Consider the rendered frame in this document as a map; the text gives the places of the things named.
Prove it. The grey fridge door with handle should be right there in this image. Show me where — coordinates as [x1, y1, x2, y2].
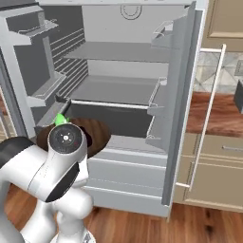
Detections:
[145, 1, 204, 207]

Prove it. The green vegetable piece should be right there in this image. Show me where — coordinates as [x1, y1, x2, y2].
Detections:
[53, 112, 70, 126]

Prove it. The grey fridge shelf with rail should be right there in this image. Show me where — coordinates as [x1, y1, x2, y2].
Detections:
[67, 74, 159, 111]

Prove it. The dark grey countertop appliance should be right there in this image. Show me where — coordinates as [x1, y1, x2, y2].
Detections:
[233, 78, 243, 114]

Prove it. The brown wooden bowl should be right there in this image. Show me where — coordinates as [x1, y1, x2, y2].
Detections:
[35, 117, 112, 159]

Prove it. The grey fridge door with bins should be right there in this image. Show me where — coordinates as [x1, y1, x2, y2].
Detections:
[0, 2, 71, 140]

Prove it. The silver drawer handle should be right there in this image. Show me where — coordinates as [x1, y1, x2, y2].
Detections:
[221, 144, 243, 153]

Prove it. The grey freezer drawer front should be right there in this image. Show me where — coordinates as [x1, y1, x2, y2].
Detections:
[81, 135, 171, 219]

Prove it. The beige drawer front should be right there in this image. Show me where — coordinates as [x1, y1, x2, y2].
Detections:
[183, 132, 243, 162]

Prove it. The beige base cupboard door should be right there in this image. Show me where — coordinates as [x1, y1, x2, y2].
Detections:
[173, 156, 243, 214]

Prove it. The beige wall cupboard door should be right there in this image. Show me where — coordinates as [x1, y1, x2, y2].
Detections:
[201, 0, 243, 53]

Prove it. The grey wall outlet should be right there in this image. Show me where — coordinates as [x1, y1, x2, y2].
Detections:
[234, 59, 243, 77]

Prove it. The grey fridge body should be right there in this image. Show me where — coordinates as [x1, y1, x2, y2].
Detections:
[37, 0, 197, 219]

